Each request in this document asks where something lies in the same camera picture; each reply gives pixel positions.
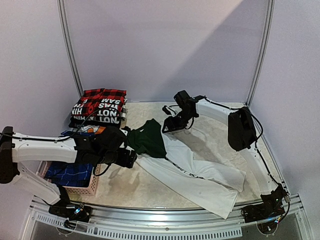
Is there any pink plastic laundry basket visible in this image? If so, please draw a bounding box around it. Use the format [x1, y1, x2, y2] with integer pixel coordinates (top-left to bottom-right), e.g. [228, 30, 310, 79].
[36, 161, 100, 196]

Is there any black white checkered folded shirt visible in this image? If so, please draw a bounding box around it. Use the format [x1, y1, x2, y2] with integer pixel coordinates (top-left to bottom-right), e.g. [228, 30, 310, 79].
[68, 116, 126, 128]

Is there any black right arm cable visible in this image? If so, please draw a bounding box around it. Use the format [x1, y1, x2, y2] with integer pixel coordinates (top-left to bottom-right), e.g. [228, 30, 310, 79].
[199, 96, 291, 201]

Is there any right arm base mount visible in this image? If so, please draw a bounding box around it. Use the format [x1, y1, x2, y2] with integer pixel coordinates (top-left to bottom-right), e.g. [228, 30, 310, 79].
[241, 198, 291, 235]

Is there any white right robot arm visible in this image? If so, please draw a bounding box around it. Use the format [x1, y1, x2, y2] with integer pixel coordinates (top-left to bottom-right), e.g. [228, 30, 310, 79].
[162, 91, 288, 219]

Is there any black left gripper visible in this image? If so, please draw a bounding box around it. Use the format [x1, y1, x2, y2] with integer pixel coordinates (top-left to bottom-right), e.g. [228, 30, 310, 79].
[97, 148, 138, 168]

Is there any right aluminium frame post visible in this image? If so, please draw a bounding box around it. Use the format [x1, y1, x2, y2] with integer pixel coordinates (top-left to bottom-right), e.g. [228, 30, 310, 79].
[245, 0, 275, 107]

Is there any aluminium front rail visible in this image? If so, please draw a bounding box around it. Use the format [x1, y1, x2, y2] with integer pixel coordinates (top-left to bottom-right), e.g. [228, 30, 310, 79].
[21, 194, 314, 240]

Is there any red black plaid shirt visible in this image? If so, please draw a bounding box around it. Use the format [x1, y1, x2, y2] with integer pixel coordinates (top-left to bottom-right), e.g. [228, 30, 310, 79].
[71, 88, 127, 117]

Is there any left aluminium frame post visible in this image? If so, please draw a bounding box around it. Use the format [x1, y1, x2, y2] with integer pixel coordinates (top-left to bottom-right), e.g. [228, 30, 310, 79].
[57, 0, 84, 97]

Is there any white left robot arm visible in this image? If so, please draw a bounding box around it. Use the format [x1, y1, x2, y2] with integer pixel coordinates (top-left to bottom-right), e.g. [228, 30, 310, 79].
[0, 126, 137, 217]

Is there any navy blue garment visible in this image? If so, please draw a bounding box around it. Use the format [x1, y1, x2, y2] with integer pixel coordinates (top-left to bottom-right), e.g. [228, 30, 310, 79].
[44, 130, 95, 188]

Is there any orange white folded garment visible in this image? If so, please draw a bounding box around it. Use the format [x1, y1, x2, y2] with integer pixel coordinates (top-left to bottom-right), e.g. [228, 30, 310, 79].
[79, 125, 106, 135]

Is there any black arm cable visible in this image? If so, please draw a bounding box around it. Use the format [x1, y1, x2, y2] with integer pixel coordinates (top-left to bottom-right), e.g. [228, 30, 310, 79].
[0, 109, 126, 177]
[199, 96, 291, 201]

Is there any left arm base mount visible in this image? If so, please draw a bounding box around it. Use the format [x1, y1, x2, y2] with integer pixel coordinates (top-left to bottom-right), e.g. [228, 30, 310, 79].
[48, 203, 93, 230]

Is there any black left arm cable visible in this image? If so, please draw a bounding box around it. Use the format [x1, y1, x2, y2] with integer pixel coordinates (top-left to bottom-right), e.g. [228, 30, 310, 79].
[0, 109, 126, 177]

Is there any dark green garment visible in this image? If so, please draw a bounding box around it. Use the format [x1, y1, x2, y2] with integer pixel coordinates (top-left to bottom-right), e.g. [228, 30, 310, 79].
[127, 118, 167, 159]

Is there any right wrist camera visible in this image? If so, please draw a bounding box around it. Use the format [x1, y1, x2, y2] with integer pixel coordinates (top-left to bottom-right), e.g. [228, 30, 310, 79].
[162, 90, 192, 116]

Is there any aluminium frame post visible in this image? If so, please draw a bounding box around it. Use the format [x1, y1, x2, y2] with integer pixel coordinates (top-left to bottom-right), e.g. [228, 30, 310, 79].
[57, 0, 84, 97]
[245, 0, 275, 107]

